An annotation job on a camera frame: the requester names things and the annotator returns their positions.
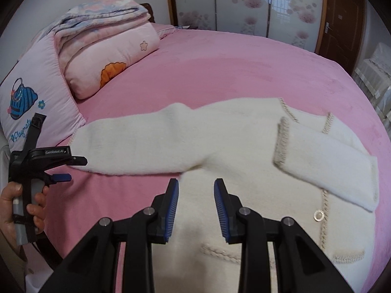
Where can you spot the white knitted sweater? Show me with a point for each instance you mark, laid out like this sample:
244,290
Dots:
213,134

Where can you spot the dark wooden headboard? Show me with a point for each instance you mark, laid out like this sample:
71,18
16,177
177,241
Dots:
149,12

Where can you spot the floral sliding door wardrobe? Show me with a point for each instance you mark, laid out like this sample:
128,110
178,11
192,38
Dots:
244,3

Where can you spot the pink frilled pillow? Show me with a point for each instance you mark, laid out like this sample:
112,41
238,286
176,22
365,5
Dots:
166,30

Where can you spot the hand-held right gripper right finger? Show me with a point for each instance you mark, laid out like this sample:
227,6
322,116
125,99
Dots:
220,210

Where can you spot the person's left hand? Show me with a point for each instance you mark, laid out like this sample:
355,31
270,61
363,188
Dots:
9,201

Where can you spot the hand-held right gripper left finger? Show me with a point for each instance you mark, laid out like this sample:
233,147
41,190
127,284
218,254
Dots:
171,207

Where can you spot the cream cloth covered furniture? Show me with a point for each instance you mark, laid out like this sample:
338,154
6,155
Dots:
377,73

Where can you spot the light pink printed pillow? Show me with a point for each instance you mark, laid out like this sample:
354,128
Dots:
45,82

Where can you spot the pink folded quilt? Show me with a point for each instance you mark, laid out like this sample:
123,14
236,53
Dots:
100,55

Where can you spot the pastel floral folded blanket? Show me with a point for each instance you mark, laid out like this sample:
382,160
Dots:
100,9

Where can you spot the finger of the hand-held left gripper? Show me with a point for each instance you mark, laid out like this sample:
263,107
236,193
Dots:
78,160
61,177

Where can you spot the pink bed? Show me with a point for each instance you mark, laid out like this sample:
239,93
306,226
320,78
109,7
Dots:
229,67

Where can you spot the brown wooden door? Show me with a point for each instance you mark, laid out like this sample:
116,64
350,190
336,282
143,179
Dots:
342,21

